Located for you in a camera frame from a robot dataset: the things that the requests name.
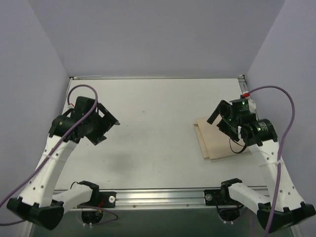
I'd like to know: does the beige cloth wrap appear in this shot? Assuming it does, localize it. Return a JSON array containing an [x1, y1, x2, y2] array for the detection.
[[193, 117, 244, 160]]

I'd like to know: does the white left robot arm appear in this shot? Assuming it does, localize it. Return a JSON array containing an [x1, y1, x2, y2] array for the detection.
[[6, 96, 119, 230]]

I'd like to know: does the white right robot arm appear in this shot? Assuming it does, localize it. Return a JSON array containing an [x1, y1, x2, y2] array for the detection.
[[207, 99, 316, 234]]

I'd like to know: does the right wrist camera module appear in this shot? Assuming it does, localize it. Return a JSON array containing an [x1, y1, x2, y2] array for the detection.
[[229, 98, 256, 116]]

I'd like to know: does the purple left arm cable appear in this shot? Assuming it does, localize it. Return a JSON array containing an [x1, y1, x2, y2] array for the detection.
[[0, 84, 119, 226]]

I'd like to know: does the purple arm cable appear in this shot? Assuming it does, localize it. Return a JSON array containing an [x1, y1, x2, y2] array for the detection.
[[0, 84, 119, 226], [248, 85, 295, 237]]

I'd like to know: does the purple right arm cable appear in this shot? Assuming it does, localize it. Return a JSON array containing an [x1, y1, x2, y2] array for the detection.
[[248, 85, 295, 237]]

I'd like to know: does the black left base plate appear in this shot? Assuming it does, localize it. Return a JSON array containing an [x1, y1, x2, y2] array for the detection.
[[96, 191, 117, 208]]

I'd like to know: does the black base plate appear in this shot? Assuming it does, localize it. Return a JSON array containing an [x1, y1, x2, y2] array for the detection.
[[203, 189, 227, 206], [96, 191, 117, 208]]

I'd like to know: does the aluminium mounting rail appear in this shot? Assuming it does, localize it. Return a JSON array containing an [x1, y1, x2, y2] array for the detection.
[[53, 186, 270, 210]]

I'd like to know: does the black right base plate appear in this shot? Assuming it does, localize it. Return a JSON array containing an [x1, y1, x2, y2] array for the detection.
[[203, 189, 227, 206]]

